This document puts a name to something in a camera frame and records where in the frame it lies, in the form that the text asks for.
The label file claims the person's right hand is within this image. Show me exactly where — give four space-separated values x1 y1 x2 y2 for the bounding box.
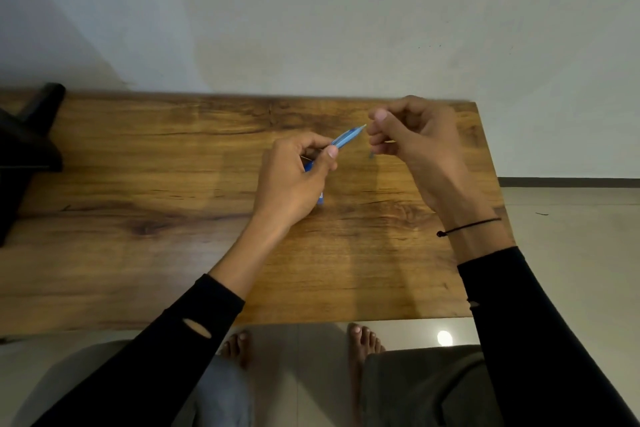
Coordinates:
366 95 497 223

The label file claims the person's left hand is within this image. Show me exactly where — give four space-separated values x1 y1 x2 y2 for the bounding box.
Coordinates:
252 131 340 231

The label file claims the blue pen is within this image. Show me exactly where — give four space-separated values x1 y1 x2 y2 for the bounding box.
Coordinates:
302 124 368 173

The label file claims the person's right forearm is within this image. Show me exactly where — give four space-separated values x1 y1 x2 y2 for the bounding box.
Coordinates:
434 194 640 427

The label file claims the person's left forearm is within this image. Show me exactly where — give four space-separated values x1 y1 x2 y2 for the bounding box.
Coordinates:
31 216 292 427

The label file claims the person's right foot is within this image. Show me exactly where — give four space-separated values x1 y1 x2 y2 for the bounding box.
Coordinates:
347 324 387 427

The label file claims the person's foot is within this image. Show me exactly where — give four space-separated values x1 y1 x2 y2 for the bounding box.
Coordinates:
218 331 251 370
347 324 387 427

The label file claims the dark baseboard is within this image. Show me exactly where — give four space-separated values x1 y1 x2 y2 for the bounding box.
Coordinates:
498 177 640 188

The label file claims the person's left foot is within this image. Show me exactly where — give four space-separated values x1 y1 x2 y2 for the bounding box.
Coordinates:
218 331 251 370

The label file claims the person's right trouser leg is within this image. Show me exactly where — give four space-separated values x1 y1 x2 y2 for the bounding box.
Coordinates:
360 344 507 427

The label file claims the person's trouser leg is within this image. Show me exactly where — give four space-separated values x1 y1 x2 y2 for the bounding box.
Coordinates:
360 344 507 427
10 341 252 427

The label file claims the person's left trouser leg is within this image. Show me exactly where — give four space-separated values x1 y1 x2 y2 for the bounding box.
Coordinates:
10 341 252 427

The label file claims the black stand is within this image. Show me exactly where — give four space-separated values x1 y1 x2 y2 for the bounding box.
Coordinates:
0 83 67 248

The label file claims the black string wristband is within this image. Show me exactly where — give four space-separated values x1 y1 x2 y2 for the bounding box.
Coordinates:
436 218 503 238

